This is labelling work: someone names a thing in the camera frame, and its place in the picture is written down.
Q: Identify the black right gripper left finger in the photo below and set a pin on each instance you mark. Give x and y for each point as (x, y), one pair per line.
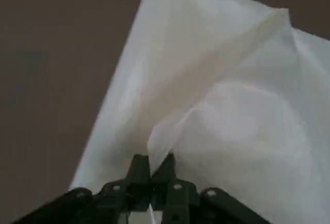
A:
(136, 172)

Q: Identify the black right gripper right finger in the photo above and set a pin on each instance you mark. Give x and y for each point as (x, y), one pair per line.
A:
(178, 198)

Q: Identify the cream white tablecloth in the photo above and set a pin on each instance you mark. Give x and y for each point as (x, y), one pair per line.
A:
(206, 79)

